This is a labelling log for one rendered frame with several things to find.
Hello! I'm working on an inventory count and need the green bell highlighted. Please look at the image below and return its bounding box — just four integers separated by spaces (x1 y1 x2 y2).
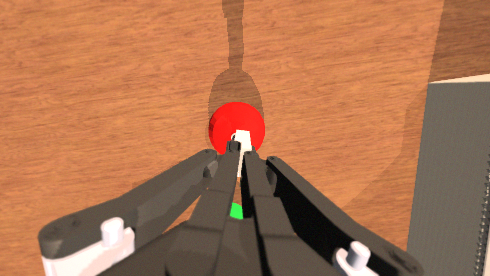
230 203 243 219

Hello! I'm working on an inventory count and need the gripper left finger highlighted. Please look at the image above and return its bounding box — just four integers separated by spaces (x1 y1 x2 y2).
38 130 243 276

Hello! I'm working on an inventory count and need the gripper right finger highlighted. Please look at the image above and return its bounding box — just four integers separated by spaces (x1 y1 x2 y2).
239 130 424 276

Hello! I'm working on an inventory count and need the red bell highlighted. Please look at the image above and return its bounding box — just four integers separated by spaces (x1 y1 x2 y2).
208 102 265 154

